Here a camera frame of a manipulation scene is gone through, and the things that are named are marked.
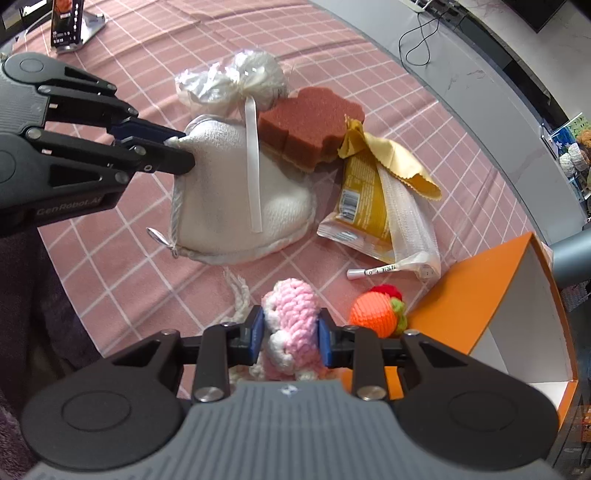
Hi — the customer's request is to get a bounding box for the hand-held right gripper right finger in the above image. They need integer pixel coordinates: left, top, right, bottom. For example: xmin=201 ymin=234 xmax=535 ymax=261
xmin=316 ymin=310 xmax=468 ymax=401

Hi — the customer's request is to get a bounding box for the blue green painting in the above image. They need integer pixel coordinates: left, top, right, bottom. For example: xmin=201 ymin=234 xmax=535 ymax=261
xmin=551 ymin=113 xmax=588 ymax=158

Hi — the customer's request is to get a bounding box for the white knit drawstring pouch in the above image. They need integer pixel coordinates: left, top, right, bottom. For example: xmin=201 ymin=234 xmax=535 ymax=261
xmin=146 ymin=114 xmax=317 ymax=267

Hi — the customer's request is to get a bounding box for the yellow cleaning cloth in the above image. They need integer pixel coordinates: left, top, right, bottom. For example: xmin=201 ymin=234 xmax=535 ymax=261
xmin=338 ymin=117 xmax=442 ymax=200

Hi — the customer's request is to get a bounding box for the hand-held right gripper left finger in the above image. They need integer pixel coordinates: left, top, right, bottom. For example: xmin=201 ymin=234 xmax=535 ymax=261
xmin=111 ymin=306 xmax=266 ymax=402

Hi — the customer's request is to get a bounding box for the pink checked tablecloth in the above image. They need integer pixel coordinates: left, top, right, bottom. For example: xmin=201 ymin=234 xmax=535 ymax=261
xmin=39 ymin=0 xmax=548 ymax=403

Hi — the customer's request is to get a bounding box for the orange cardboard box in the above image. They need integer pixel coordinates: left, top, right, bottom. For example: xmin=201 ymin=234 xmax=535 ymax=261
xmin=385 ymin=232 xmax=581 ymax=445

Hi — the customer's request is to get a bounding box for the pink white crochet toy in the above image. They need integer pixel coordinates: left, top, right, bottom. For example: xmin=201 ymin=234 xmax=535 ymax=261
xmin=231 ymin=279 xmax=345 ymax=382

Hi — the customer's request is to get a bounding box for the orange crochet fruit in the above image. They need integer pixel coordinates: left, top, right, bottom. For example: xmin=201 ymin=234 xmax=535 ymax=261
xmin=348 ymin=284 xmax=408 ymax=339

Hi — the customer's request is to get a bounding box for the white pot with toy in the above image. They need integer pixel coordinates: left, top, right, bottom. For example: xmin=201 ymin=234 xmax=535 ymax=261
xmin=559 ymin=143 xmax=591 ymax=179

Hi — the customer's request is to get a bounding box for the brown sponge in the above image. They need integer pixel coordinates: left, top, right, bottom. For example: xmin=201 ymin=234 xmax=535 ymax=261
xmin=257 ymin=86 xmax=366 ymax=174

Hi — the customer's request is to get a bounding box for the white braided cord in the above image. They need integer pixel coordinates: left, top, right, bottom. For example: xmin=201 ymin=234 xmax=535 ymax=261
xmin=223 ymin=270 xmax=254 ymax=325

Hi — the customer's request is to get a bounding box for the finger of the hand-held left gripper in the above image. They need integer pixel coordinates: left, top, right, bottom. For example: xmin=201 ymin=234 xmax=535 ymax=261
xmin=25 ymin=129 xmax=195 ymax=188
xmin=39 ymin=61 xmax=186 ymax=142

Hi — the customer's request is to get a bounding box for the white mesh cloth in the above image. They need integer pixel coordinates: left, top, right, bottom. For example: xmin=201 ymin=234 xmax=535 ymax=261
xmin=376 ymin=164 xmax=442 ymax=280

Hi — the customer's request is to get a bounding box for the black cable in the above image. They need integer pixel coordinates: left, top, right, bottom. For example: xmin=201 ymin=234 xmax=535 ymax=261
xmin=398 ymin=7 xmax=447 ymax=66

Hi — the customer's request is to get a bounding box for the white pen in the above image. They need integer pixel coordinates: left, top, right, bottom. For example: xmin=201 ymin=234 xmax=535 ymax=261
xmin=346 ymin=264 xmax=403 ymax=281

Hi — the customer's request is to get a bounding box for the black phone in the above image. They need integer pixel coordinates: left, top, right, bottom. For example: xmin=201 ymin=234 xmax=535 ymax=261
xmin=50 ymin=0 xmax=86 ymax=48

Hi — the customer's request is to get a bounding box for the yellow snack packet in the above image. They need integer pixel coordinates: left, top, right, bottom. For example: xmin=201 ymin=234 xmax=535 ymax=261
xmin=317 ymin=151 xmax=399 ymax=257

